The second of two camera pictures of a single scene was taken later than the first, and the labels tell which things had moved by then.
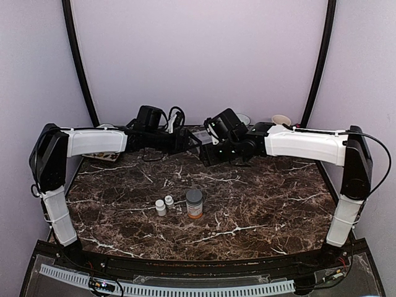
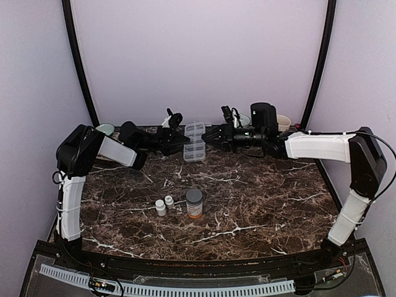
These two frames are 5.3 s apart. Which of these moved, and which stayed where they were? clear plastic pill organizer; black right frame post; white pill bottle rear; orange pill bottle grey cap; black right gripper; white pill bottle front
Moved: clear plastic pill organizer; black right gripper
Stayed: black right frame post; white pill bottle rear; white pill bottle front; orange pill bottle grey cap
